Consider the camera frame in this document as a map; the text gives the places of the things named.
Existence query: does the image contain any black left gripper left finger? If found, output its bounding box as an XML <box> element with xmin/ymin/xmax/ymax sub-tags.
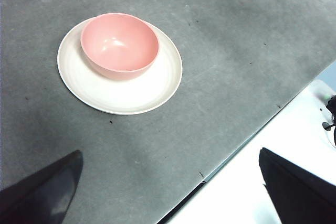
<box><xmin>0</xmin><ymin>150</ymin><xmax>84</xmax><ymax>224</ymax></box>

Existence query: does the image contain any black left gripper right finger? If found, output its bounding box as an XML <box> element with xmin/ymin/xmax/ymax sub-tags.
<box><xmin>259</xmin><ymin>147</ymin><xmax>336</xmax><ymax>224</ymax></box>

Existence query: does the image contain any red ribbed bowl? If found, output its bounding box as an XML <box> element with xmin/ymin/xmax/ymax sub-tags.
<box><xmin>80</xmin><ymin>13</ymin><xmax>160</xmax><ymax>80</ymax></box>

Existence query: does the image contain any white round plate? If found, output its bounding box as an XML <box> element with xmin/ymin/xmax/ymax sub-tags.
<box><xmin>57</xmin><ymin>16</ymin><xmax>183</xmax><ymax>116</ymax></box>

